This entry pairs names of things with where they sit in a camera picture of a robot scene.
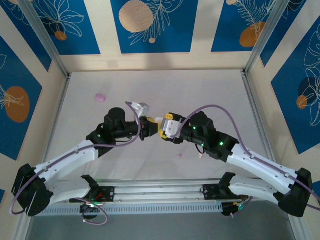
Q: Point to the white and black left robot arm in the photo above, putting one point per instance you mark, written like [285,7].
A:
[65,157]

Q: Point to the aluminium frame post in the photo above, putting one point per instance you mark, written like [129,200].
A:
[271,37]
[45,37]

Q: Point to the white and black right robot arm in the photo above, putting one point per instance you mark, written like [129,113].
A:
[260,162]

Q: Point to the purple earbud charging case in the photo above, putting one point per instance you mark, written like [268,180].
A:
[100,97]

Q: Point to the aluminium table side rail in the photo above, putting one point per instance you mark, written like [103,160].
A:
[253,96]
[55,125]

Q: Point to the white earbud charging case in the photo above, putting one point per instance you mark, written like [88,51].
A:
[158,119]

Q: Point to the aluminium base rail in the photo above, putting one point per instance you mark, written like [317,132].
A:
[155,191]

